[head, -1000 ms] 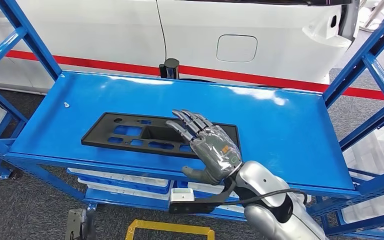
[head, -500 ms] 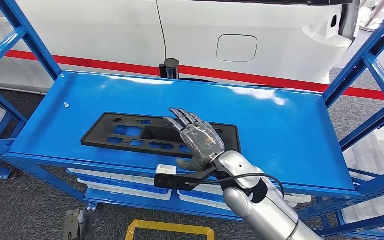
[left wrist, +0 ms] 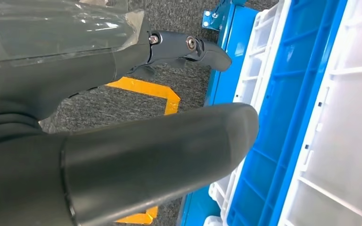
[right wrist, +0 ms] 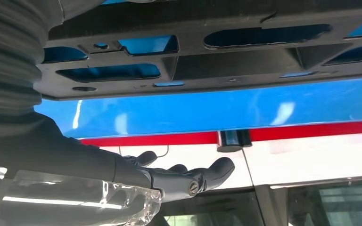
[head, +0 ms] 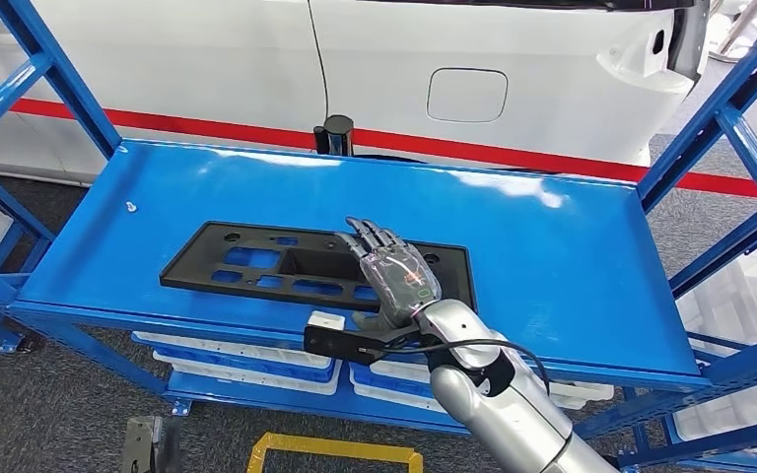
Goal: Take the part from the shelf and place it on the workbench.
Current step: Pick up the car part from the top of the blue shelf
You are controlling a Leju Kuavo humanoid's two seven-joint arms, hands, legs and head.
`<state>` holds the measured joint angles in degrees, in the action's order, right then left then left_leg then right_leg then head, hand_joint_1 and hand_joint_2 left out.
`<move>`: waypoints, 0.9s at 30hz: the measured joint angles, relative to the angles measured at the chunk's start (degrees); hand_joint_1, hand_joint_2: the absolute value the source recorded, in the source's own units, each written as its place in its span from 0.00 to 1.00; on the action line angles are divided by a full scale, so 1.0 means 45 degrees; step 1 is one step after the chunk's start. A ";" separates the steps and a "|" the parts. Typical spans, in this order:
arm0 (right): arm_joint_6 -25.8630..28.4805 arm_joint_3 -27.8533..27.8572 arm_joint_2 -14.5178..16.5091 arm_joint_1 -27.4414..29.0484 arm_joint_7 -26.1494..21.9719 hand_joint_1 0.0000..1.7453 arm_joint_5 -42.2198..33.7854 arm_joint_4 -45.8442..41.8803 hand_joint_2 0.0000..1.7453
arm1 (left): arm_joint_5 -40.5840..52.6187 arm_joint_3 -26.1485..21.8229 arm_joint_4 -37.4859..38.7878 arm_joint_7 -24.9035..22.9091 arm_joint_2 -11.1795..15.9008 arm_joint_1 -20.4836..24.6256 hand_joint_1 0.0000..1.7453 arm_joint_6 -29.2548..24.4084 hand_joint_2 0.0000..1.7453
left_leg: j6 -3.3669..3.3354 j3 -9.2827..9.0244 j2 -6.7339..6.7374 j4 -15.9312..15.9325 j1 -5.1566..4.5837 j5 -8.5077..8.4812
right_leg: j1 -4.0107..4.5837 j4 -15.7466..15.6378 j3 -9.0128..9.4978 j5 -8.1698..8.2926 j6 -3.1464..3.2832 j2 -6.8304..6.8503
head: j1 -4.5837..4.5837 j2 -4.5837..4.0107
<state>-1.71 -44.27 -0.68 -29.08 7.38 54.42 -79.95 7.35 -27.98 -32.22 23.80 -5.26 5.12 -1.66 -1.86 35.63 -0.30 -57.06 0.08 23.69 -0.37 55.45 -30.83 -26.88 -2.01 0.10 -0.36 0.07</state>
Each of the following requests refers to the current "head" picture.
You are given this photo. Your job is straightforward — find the white plastic crate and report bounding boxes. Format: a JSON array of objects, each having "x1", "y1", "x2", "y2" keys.
[
  {"x1": 368, "y1": 361, "x2": 615, "y2": 411},
  {"x1": 151, "y1": 352, "x2": 344, "y2": 397},
  {"x1": 352, "y1": 383, "x2": 448, "y2": 415},
  {"x1": 133, "y1": 331, "x2": 335, "y2": 371},
  {"x1": 673, "y1": 244, "x2": 757, "y2": 458}
]

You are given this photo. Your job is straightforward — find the yellow floor tape square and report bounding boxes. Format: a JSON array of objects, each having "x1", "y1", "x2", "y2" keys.
[{"x1": 246, "y1": 432, "x2": 424, "y2": 473}]

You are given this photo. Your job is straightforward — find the blue metal shelf rack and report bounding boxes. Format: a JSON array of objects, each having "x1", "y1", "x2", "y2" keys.
[{"x1": 0, "y1": 0, "x2": 757, "y2": 473}]

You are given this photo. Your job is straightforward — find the black cylindrical device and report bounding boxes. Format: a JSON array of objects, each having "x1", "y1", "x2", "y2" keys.
[{"x1": 312, "y1": 114, "x2": 356, "y2": 157}]

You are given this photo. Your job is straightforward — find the black plastic car part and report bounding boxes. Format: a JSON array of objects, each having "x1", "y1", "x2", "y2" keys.
[{"x1": 159, "y1": 220, "x2": 478, "y2": 313}]

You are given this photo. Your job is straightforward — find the white car body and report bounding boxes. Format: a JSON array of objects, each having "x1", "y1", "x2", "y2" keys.
[{"x1": 0, "y1": 0, "x2": 713, "y2": 169}]

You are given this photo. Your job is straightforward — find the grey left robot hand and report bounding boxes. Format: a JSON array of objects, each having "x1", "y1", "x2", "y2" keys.
[{"x1": 156, "y1": 417, "x2": 185, "y2": 473}]

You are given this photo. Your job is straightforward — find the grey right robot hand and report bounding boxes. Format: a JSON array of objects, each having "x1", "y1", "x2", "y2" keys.
[{"x1": 335, "y1": 217, "x2": 444, "y2": 332}]

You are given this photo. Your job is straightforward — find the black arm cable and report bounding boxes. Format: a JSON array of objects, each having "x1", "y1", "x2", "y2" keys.
[{"x1": 359, "y1": 336, "x2": 553, "y2": 396}]

